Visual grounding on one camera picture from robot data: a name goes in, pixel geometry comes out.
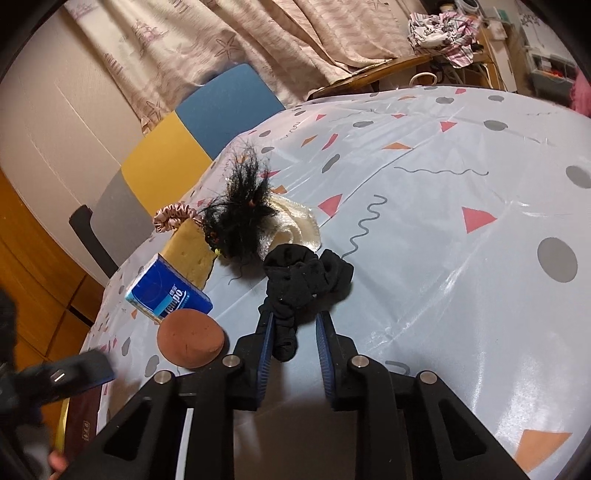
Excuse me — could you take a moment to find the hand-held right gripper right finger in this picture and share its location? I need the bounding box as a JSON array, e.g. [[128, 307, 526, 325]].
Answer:
[[315, 310, 532, 480]]

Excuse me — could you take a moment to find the cream white scrunchie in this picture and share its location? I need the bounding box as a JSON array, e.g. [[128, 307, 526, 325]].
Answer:
[[256, 194, 321, 252]]

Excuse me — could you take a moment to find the pile of striped clothes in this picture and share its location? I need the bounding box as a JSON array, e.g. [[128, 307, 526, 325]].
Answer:
[[407, 11, 481, 65]]

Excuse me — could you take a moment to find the white plastic drawer unit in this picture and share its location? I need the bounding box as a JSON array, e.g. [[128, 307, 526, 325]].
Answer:
[[521, 9, 583, 97]]

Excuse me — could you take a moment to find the patterned plastic tablecloth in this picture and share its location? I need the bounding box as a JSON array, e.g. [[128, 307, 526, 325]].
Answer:
[[81, 85, 591, 480]]

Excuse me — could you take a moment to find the brown round puff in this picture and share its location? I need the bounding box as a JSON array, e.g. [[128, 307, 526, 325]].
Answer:
[[157, 308, 225, 369]]

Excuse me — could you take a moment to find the yellow sponge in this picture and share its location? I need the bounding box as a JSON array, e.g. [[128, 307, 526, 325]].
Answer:
[[165, 220, 217, 289]]

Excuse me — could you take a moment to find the black hair piece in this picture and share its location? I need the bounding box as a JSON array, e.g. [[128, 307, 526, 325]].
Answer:
[[196, 136, 282, 282]]

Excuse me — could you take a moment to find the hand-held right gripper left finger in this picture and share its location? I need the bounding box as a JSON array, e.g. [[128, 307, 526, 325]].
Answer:
[[69, 311, 278, 480]]

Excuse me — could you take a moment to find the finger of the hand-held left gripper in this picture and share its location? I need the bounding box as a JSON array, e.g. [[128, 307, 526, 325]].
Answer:
[[16, 349, 115, 408]]

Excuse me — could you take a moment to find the rectangular metal tin box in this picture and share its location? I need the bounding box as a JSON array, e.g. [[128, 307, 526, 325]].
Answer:
[[55, 388, 109, 467]]

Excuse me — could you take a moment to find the beige patterned curtain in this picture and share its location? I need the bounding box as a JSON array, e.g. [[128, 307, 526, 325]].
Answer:
[[60, 0, 432, 134]]

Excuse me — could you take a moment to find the person's left hand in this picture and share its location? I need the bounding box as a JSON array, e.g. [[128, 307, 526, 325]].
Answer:
[[47, 450, 70, 475]]

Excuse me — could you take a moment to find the wooden wardrobe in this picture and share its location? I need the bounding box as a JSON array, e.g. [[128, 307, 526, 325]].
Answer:
[[0, 168, 107, 365]]

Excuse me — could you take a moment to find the blue tissue packet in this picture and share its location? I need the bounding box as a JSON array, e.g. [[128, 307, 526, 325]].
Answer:
[[124, 254, 214, 323]]

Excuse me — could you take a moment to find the wooden desk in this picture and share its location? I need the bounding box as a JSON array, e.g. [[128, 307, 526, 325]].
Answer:
[[307, 18, 513, 100]]

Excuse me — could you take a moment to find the grey yellow blue chair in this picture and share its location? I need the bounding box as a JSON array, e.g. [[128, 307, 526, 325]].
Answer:
[[69, 63, 287, 278]]

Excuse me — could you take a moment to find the pink satin scrunchie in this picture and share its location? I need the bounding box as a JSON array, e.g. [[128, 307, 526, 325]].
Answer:
[[154, 202, 201, 234]]

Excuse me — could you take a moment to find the black cloth scrunchie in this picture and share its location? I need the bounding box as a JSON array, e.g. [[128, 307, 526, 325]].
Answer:
[[263, 246, 355, 363]]

